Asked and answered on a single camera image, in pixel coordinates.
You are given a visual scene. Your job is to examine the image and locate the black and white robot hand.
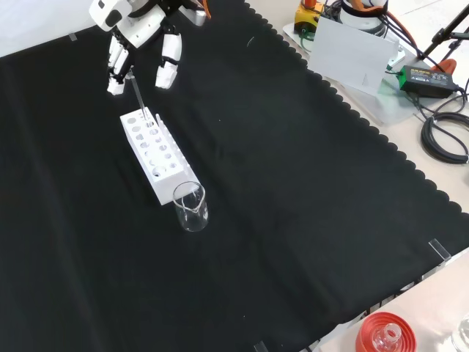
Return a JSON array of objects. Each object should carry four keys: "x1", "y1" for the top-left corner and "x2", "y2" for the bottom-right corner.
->
[{"x1": 89, "y1": 0, "x2": 183, "y2": 96}]

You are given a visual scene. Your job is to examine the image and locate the clear glass rod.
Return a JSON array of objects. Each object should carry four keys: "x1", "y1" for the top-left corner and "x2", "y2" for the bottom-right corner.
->
[{"x1": 126, "y1": 73, "x2": 149, "y2": 122}]

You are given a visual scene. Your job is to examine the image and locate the white test tube rack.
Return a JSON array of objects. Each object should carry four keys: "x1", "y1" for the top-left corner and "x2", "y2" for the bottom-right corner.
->
[{"x1": 119, "y1": 109, "x2": 193, "y2": 206}]

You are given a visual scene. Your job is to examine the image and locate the yellow stop button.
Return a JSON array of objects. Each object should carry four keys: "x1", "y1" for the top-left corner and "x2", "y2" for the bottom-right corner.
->
[{"x1": 295, "y1": 0, "x2": 326, "y2": 34}]

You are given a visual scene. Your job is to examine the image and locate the clear glass beaker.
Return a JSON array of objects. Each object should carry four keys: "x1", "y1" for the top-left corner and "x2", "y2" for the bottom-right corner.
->
[{"x1": 172, "y1": 181, "x2": 210, "y2": 232}]

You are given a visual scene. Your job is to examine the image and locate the black cloth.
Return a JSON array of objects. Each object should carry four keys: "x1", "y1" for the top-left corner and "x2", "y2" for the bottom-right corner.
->
[{"x1": 0, "y1": 0, "x2": 469, "y2": 352}]

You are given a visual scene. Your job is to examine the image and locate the pale board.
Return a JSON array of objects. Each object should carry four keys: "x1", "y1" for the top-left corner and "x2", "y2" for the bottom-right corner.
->
[{"x1": 309, "y1": 16, "x2": 400, "y2": 95}]

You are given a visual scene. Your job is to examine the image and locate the black power adapter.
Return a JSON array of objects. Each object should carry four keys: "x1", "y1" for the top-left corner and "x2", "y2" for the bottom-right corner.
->
[{"x1": 398, "y1": 65, "x2": 459, "y2": 99}]

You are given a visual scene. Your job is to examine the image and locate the black tripod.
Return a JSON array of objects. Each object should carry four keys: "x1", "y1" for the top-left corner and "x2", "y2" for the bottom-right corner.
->
[{"x1": 421, "y1": 6, "x2": 469, "y2": 64}]

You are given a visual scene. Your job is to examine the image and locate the small clear glass flask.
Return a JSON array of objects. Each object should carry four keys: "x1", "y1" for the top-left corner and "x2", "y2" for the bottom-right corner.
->
[{"x1": 372, "y1": 322, "x2": 402, "y2": 352}]

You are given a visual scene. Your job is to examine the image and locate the clear glass vessel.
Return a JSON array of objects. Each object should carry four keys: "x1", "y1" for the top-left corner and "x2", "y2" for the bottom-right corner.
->
[{"x1": 451, "y1": 313, "x2": 469, "y2": 352}]

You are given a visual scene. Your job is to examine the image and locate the grey base plate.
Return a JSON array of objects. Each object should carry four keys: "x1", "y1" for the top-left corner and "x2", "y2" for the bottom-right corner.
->
[{"x1": 281, "y1": 21, "x2": 423, "y2": 126}]

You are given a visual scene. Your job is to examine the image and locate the coiled black cable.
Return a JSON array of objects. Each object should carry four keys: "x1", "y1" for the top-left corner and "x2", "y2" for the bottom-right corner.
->
[{"x1": 420, "y1": 111, "x2": 469, "y2": 165}]

